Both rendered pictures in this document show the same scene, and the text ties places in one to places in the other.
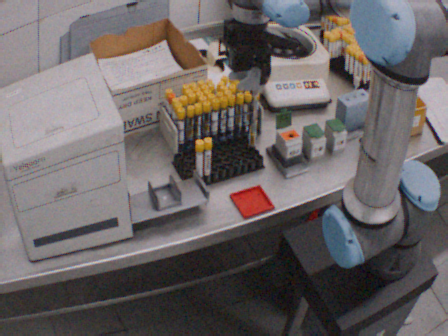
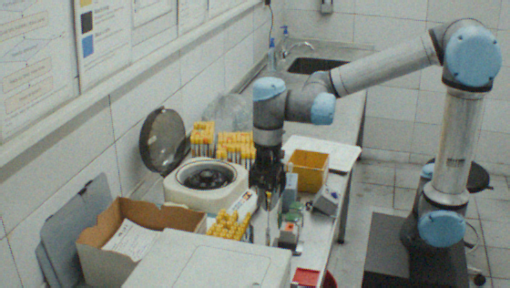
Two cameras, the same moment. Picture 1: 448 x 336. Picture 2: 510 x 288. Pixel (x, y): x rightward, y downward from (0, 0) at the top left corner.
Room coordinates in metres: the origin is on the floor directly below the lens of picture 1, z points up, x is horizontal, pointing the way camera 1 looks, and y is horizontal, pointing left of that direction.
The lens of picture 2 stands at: (0.39, 0.79, 1.77)
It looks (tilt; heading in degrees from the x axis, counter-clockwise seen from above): 25 degrees down; 314
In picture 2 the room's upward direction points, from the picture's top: straight up
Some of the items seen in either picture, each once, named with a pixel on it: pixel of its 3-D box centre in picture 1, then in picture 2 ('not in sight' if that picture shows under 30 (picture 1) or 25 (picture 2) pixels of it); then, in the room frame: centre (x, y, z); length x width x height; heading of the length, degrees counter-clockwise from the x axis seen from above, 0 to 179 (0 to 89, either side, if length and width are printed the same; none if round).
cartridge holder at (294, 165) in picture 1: (287, 155); (288, 242); (1.11, -0.13, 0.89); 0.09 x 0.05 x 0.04; 30
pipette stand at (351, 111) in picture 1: (353, 112); (290, 193); (1.25, -0.31, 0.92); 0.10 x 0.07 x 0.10; 124
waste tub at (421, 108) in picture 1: (400, 108); (308, 170); (1.30, -0.47, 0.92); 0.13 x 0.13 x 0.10; 25
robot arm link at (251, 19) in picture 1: (252, 11); (269, 133); (1.11, -0.04, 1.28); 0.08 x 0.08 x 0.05
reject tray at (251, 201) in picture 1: (252, 201); (306, 277); (0.99, -0.06, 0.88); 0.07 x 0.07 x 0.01; 27
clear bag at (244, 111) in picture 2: not in sight; (235, 107); (1.90, -0.70, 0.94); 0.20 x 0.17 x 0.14; 98
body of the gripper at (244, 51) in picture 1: (246, 40); (267, 164); (1.11, -0.03, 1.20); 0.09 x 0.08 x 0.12; 118
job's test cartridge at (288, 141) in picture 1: (288, 145); (288, 235); (1.11, -0.13, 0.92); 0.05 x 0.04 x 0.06; 30
